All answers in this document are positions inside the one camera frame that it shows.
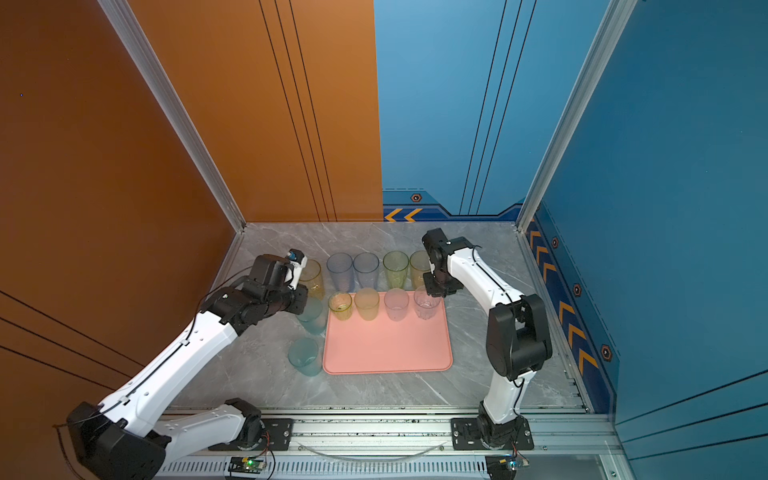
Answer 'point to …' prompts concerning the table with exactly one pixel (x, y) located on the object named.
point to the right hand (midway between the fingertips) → (440, 291)
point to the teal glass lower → (306, 355)
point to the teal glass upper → (314, 316)
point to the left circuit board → (246, 464)
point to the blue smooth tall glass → (364, 271)
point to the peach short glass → (367, 303)
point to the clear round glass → (425, 304)
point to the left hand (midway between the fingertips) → (306, 286)
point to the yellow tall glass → (312, 279)
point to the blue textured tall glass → (339, 266)
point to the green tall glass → (396, 264)
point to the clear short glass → (396, 302)
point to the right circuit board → (501, 467)
